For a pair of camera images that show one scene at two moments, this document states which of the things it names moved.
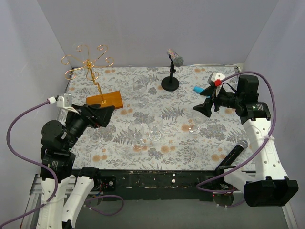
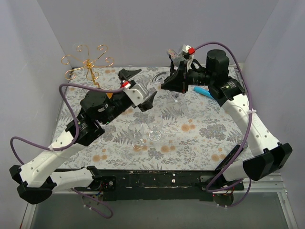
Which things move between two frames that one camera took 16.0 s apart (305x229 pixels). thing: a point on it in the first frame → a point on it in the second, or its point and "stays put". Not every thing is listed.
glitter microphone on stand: x=178 y=61 stays put
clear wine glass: x=155 y=120 stays put
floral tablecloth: x=153 y=125 stays put
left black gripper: x=87 y=116 → x=128 y=79
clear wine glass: x=198 y=118 → x=174 y=104
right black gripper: x=215 y=100 → x=182 y=78
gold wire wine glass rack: x=112 y=98 stays put
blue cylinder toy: x=198 y=89 stays put
